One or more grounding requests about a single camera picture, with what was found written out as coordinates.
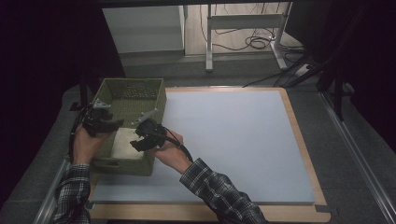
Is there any white metal desk frame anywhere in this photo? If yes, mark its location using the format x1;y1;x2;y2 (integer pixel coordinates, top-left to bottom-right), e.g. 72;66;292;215
205;2;293;73

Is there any black tripod stand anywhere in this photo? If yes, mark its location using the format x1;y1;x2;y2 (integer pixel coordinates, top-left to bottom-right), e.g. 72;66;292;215
317;3;358;122

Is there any person's left hand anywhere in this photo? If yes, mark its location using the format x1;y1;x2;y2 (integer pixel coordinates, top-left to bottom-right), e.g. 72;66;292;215
72;124;110;165

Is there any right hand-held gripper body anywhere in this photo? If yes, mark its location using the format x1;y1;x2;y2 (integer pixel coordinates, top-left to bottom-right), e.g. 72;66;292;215
132;108;167;147

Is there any cream patterned cloth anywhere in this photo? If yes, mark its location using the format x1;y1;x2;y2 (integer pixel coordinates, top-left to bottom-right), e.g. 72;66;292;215
111;127;146;161

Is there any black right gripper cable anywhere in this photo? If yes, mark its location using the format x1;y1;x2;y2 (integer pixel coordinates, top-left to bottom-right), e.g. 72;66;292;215
148;125;194;163

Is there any black metal stand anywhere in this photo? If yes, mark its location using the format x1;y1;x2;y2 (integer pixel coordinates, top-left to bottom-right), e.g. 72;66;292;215
69;74;95;119

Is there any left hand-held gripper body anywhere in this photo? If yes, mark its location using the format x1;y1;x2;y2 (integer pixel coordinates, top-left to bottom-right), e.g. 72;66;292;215
82;98;114;138

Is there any aluminium rail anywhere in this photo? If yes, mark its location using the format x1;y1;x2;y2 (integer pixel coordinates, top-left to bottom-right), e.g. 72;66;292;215
32;160;73;224
320;91;396;224

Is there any light grey table mat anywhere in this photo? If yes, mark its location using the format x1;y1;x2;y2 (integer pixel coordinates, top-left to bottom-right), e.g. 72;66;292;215
92;90;316;205

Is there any white power strip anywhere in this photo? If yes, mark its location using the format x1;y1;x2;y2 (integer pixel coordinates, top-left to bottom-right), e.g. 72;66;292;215
293;63;314;77

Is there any person's right hand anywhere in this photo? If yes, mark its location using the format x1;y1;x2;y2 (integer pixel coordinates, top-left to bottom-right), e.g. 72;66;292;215
146;130;193;175

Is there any white cabinet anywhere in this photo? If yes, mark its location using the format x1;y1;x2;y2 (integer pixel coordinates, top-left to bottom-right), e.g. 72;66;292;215
102;5;187;55

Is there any black floor cable bundle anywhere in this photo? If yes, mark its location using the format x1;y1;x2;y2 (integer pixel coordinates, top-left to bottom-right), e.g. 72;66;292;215
199;2;305;54

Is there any green woven plastic basket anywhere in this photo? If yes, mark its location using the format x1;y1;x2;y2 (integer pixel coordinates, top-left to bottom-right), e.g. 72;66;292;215
64;77;167;177

